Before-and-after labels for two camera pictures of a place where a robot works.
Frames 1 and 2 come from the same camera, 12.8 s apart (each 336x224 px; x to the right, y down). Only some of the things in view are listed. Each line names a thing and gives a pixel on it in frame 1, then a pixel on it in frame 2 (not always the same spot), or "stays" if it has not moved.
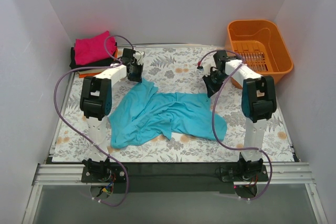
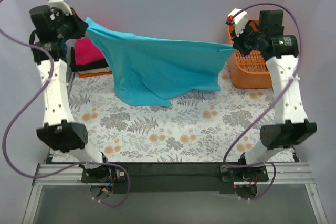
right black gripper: (213, 81) → (241, 42)
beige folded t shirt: (93, 71) stays
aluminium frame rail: (278, 174) stays
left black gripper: (135, 71) → (74, 23)
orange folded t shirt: (93, 74) stays
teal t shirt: (145, 112) → (155, 70)
